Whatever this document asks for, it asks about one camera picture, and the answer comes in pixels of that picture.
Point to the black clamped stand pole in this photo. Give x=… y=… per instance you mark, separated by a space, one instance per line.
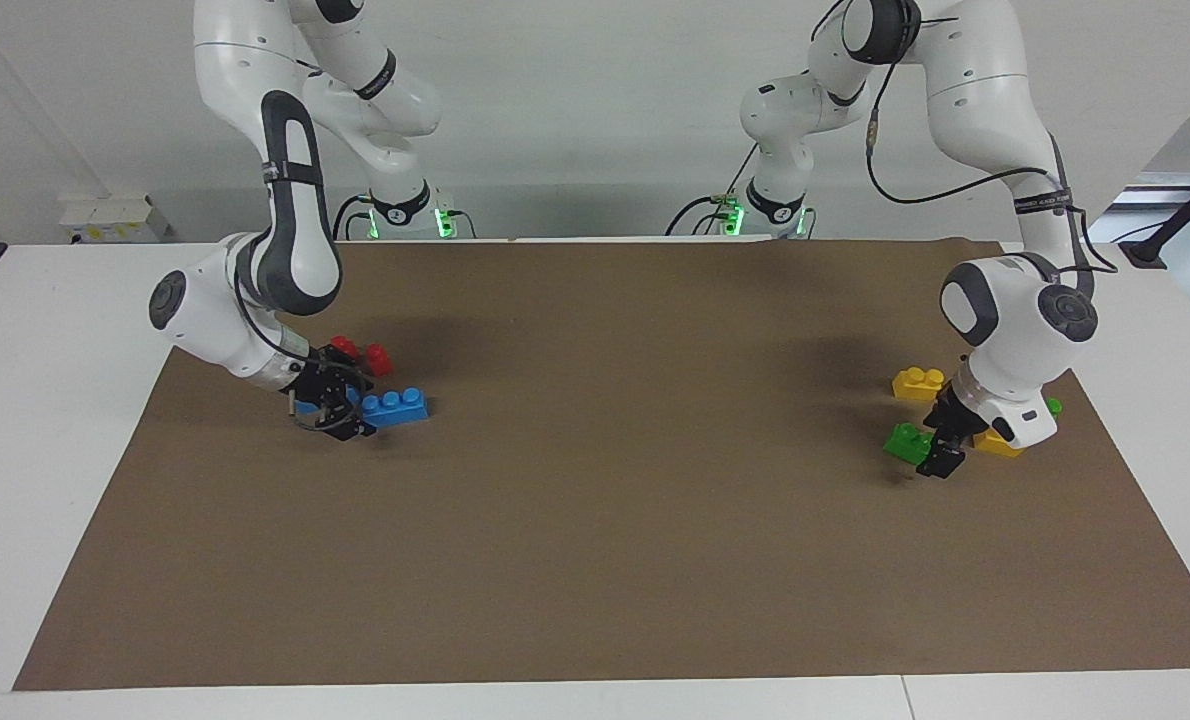
x=1180 y=215

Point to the brown table mat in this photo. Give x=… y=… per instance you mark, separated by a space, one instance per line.
x=595 y=520

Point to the white wall power box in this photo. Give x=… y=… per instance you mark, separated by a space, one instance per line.
x=115 y=218

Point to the green two-stud toy brick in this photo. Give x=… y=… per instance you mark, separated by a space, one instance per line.
x=905 y=442
x=1053 y=407

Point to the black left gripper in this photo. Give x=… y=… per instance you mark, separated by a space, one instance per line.
x=958 y=420

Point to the yellow two-stud toy brick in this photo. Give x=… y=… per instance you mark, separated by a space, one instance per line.
x=918 y=385
x=998 y=447

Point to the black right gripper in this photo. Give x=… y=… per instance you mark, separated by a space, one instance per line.
x=320 y=390

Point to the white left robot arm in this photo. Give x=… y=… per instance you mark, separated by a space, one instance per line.
x=1015 y=330

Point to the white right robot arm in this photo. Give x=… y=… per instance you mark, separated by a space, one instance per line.
x=295 y=220

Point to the red single-stud toy brick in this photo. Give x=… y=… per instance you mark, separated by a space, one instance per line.
x=345 y=346
x=380 y=361

